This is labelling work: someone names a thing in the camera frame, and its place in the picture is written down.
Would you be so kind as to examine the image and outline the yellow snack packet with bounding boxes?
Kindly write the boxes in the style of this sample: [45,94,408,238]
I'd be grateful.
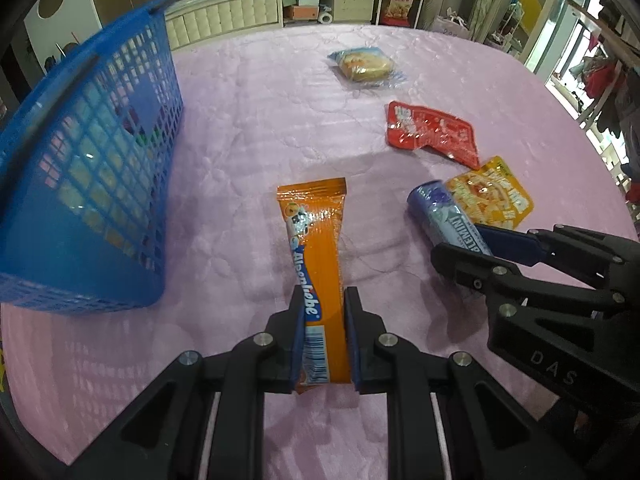
[444,156,535,231]

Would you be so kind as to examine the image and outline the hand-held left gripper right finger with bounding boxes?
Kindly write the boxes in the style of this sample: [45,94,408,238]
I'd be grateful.
[344,286,588,480]

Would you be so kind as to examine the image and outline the pink bag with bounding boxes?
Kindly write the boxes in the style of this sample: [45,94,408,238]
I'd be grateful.
[432,10,473,41]

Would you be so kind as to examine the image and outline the cream TV cabinet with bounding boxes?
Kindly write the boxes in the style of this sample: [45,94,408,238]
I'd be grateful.
[162,0,377,51]

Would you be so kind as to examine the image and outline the blue candy tube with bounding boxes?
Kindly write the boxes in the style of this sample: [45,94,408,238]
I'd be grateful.
[406,180,496,261]

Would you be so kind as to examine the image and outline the red snack packet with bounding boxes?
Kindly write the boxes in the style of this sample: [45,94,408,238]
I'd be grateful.
[385,101,482,171]

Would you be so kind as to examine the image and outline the orange candy packet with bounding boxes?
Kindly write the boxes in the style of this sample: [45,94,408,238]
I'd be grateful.
[276,177,353,395]

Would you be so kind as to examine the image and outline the hanging clothes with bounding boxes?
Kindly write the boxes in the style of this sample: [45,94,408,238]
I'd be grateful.
[575,50,640,136]

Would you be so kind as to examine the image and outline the blue plastic basket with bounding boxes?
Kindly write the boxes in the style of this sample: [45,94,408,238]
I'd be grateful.
[0,0,185,315]

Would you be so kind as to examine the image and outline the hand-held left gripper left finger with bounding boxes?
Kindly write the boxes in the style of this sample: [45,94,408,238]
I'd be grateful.
[62,284,308,480]

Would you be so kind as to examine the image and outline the blue bread packet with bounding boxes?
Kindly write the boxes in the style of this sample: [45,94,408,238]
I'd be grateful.
[327,46,407,87]

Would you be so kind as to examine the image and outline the arched standing mirror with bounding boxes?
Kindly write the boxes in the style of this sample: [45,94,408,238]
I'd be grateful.
[517,0,581,81]

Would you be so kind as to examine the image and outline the printed yellow snack carton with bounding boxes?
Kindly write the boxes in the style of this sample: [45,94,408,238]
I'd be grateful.
[385,0,416,23]

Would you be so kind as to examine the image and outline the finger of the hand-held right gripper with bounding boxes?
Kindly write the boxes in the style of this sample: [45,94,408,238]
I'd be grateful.
[430,241,628,328]
[474,224,640,292]

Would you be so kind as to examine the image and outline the pink quilted tablecloth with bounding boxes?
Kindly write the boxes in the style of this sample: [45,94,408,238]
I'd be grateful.
[0,22,640,480]

